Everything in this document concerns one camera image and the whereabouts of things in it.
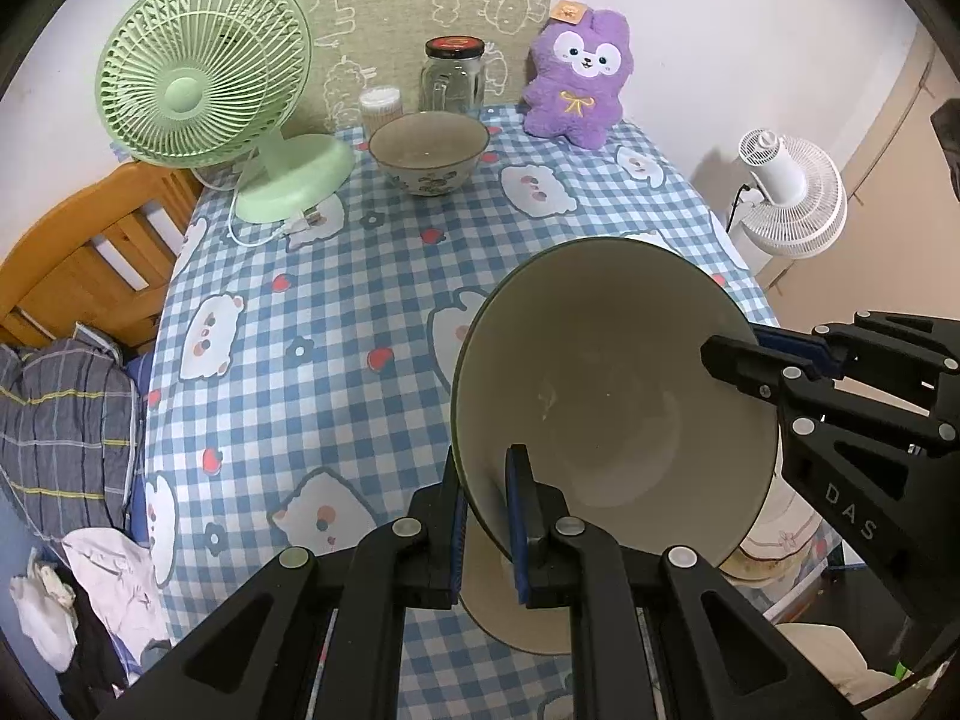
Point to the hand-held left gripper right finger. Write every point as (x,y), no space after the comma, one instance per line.
(517,532)

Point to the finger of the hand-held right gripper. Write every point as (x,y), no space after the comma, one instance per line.
(787,341)
(750,371)

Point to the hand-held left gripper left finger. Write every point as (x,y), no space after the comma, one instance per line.
(454,540)

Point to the scalloped yellow floral plate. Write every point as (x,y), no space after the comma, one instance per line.
(787,540)

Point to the white floor fan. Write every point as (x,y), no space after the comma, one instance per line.
(795,195)

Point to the beige door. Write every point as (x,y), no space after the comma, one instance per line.
(900,240)

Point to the blue checked tablecloth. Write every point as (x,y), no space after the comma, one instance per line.
(300,390)

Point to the purple plush toy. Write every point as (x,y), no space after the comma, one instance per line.
(574,105)

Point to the blue bed sheet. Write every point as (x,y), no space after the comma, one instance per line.
(136,450)

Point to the pale pink garment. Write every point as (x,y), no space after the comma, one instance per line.
(112,577)

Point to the dark clothing pile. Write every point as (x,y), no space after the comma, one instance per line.
(97,675)

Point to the grey plaid pillow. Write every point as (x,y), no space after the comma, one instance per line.
(67,420)

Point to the glass jar with dark lid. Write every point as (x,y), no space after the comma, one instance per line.
(454,86)

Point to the white crumpled cloth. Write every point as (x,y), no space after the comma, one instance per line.
(45,615)

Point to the cotton swab container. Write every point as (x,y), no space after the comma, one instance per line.
(381,112)

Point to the wooden bed headboard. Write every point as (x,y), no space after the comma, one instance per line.
(75,255)

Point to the green patterned mat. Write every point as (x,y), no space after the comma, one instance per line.
(375,15)

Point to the green desk fan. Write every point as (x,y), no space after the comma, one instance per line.
(187,90)

